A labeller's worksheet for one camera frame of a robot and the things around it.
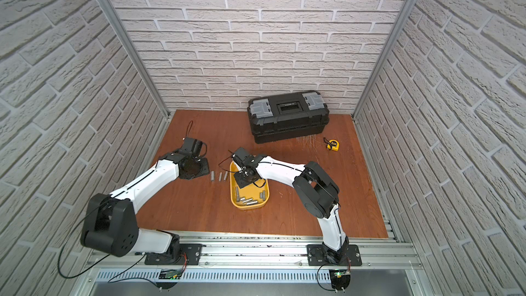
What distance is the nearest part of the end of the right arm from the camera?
67 centimetres

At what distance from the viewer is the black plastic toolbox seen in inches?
38.3

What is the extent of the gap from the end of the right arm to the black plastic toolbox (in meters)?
0.25
